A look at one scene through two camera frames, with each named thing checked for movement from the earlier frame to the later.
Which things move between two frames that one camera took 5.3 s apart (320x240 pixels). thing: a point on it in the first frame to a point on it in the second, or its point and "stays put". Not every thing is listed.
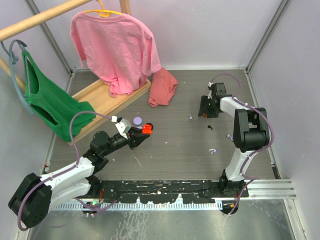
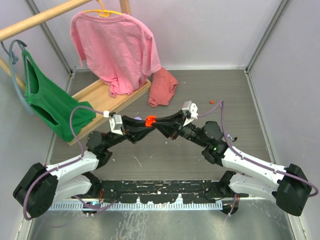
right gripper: x=203 y=109 to x=167 y=126
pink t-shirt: x=117 y=48 stays put
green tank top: x=48 y=99 stays put
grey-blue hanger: x=13 y=60 stays put
